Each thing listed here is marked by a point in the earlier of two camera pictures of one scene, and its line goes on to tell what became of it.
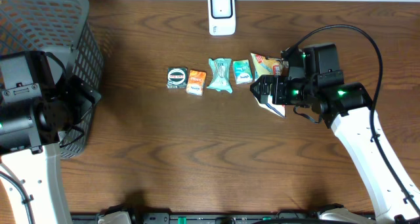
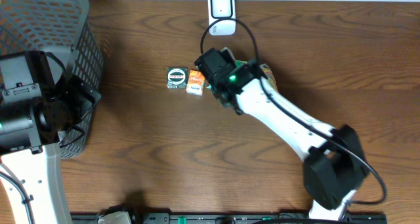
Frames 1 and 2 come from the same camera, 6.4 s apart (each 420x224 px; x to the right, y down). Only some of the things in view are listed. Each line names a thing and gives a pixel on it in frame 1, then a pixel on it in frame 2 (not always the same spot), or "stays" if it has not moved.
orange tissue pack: [196, 82] stays
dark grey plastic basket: [54, 20] stays
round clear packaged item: [177, 77] stays
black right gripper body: [293, 90] → [256, 67]
